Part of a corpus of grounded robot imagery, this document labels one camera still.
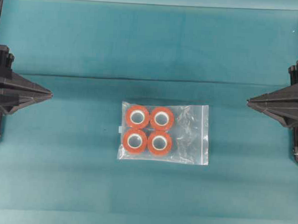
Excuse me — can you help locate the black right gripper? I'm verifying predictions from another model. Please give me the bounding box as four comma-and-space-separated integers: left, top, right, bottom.
247, 60, 298, 128

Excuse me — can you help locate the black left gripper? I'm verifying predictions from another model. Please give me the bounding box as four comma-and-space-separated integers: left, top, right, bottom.
0, 45, 53, 115

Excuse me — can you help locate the clear zip bag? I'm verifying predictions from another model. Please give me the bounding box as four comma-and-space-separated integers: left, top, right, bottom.
117, 102, 209, 165

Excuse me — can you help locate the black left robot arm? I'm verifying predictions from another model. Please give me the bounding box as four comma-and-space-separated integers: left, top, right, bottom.
0, 45, 53, 137

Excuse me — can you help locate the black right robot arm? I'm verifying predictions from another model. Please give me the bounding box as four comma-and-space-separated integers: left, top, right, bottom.
247, 60, 298, 163

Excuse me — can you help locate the teal table cloth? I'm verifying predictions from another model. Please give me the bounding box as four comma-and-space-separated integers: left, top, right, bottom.
0, 0, 298, 224

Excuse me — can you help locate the orange tape roll top left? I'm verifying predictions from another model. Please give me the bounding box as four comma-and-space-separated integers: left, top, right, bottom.
125, 105, 150, 129

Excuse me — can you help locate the orange tape roll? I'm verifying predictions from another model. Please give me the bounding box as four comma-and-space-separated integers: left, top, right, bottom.
147, 130, 172, 156
150, 107, 175, 131
125, 105, 150, 129
122, 129, 147, 154

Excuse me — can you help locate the orange tape roll top right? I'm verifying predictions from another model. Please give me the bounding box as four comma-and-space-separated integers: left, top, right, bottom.
150, 107, 175, 131

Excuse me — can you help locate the orange tape roll bottom left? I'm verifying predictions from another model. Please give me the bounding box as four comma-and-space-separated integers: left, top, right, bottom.
122, 129, 147, 154

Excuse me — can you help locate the orange tape roll bottom right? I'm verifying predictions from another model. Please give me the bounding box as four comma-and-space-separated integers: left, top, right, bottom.
147, 130, 172, 156

